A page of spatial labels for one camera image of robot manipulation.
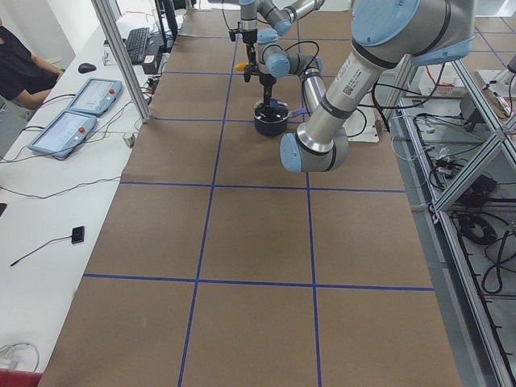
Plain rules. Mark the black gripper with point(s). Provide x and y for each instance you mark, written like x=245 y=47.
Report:
x=268 y=83
x=248 y=39

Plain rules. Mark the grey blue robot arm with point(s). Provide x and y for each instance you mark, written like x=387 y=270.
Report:
x=430 y=32
x=261 y=24

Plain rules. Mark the dark blue saucepan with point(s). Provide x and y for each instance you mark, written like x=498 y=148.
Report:
x=275 y=129

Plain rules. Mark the black keyboard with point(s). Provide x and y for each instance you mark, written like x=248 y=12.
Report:
x=136 y=43

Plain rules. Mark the teach pendant far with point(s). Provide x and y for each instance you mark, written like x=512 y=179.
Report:
x=96 y=96

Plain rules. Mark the teach pendant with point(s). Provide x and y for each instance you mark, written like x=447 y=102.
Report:
x=96 y=96
x=63 y=134

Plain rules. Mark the black computer mouse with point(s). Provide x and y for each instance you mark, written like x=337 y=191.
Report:
x=86 y=68

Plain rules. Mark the teach pendant near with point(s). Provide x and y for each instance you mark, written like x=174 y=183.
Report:
x=63 y=134

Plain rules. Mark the person in black shirt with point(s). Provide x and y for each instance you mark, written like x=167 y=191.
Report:
x=26 y=79

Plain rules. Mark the small black square sensor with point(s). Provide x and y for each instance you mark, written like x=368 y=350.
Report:
x=78 y=235

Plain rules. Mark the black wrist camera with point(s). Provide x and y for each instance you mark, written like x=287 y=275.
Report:
x=234 y=33

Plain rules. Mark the aluminium frame post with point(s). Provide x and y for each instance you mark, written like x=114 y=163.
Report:
x=109 y=26

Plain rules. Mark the aluminium frame rack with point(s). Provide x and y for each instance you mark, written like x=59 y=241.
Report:
x=459 y=146

